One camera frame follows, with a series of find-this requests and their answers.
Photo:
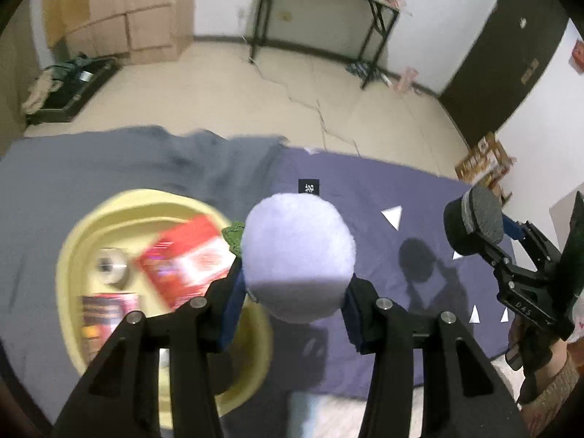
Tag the dark checked clothes pile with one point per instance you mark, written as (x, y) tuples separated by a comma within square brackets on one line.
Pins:
[(360, 69)]

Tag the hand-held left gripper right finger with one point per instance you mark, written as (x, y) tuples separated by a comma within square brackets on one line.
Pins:
[(353, 328)]

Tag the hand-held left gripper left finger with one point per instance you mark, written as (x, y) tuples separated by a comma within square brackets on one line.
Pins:
[(230, 324)]

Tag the black foam cylinder grey band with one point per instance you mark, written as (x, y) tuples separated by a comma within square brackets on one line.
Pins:
[(465, 228)]

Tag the wooden wardrobe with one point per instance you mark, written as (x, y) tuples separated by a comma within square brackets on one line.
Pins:
[(137, 9)]

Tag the dark green clothes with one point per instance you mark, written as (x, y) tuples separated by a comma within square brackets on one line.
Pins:
[(75, 66)]

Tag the yellow wall socket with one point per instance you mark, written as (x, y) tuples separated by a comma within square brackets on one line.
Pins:
[(285, 16)]

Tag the light blue cloth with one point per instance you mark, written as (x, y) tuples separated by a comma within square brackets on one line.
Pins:
[(303, 415)]

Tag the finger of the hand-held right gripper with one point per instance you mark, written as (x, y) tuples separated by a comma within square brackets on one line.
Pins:
[(495, 255), (538, 246)]

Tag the person's right forearm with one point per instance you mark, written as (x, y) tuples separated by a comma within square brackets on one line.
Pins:
[(556, 392)]

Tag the dark red glossy box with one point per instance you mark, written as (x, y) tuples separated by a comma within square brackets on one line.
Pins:
[(107, 319)]

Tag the pink plastic bag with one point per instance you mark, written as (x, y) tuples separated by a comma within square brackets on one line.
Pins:
[(406, 80)]

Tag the colourful printed cardboard box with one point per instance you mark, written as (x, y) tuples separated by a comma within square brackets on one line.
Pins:
[(483, 159)]

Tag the yellow oval plastic basin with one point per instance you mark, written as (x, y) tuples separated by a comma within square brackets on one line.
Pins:
[(118, 219)]

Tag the dark brown door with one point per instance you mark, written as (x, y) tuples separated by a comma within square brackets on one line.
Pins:
[(502, 54)]

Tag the grey blanket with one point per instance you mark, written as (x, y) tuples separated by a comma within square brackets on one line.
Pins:
[(137, 159)]

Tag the open black suitcase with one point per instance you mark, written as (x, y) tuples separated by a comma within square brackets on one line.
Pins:
[(86, 86)]

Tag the beige knit cloth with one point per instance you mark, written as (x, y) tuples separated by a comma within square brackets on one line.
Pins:
[(504, 381)]

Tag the purple plush with green stem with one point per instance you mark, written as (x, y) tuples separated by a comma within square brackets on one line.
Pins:
[(296, 255)]

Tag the red cardboard box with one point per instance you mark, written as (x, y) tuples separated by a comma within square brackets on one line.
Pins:
[(182, 260)]

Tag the beige curtain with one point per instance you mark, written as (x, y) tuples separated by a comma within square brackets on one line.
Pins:
[(18, 82)]

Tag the person's right hand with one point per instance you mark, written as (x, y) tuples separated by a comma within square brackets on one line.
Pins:
[(559, 353)]

